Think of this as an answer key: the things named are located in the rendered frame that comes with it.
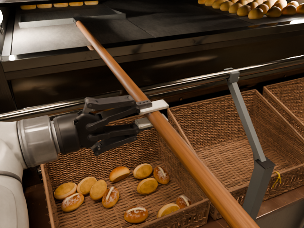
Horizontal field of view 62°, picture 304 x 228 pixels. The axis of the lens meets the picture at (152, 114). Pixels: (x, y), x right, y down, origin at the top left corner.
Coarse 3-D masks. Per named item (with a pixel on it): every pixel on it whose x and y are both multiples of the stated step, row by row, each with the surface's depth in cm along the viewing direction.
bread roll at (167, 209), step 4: (168, 204) 101; (172, 204) 101; (176, 204) 103; (164, 208) 100; (168, 208) 100; (172, 208) 101; (176, 208) 101; (160, 212) 99; (164, 212) 99; (168, 212) 100; (160, 216) 98
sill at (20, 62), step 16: (208, 32) 120; (224, 32) 120; (240, 32) 123; (256, 32) 127; (272, 32) 131; (80, 48) 100; (112, 48) 101; (128, 48) 104; (144, 48) 107; (160, 48) 110; (16, 64) 90; (32, 64) 92; (48, 64) 95
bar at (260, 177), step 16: (256, 64) 87; (272, 64) 88; (288, 64) 91; (176, 80) 76; (192, 80) 78; (208, 80) 80; (96, 96) 68; (112, 96) 69; (240, 96) 83; (16, 112) 61; (32, 112) 62; (48, 112) 64; (240, 112) 83; (256, 144) 80; (256, 160) 79; (256, 176) 81; (256, 192) 82; (256, 208) 88
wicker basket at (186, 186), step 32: (64, 160) 111; (96, 160) 117; (128, 160) 123; (160, 160) 131; (128, 192) 115; (160, 192) 114; (192, 192) 106; (64, 224) 101; (96, 224) 101; (128, 224) 101; (160, 224) 89; (192, 224) 98
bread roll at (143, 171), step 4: (144, 164) 120; (148, 164) 121; (136, 168) 119; (140, 168) 118; (144, 168) 119; (148, 168) 120; (136, 172) 117; (140, 172) 118; (144, 172) 119; (148, 172) 120; (136, 176) 117; (140, 176) 118; (144, 176) 119
